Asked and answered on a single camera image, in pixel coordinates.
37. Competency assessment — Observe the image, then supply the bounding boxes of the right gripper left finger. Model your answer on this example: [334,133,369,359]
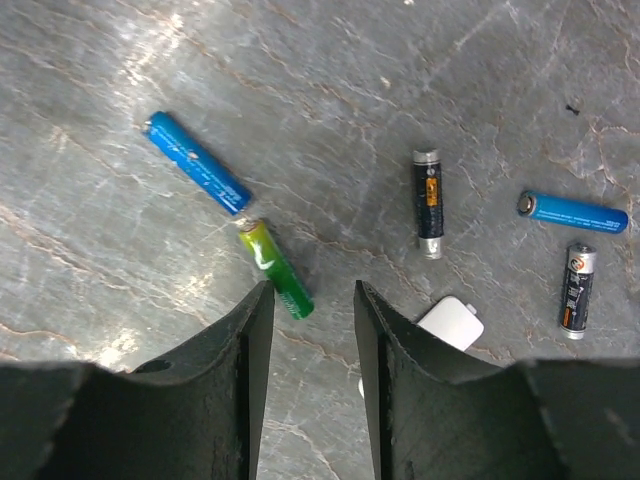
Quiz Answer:
[1,281,274,479]

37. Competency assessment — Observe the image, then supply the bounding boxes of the white battery cover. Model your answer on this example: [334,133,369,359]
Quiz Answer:
[417,296,484,352]

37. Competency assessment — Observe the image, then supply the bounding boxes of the black battery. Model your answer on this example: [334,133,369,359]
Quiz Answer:
[559,242,597,340]
[412,150,444,260]

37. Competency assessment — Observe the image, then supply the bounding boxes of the blue battery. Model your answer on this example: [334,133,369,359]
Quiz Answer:
[517,191,629,234]
[142,111,252,216]

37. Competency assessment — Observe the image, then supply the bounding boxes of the green battery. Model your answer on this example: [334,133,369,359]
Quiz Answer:
[239,219,314,320]

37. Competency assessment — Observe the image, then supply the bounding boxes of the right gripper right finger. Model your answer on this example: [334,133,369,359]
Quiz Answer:
[354,281,639,479]

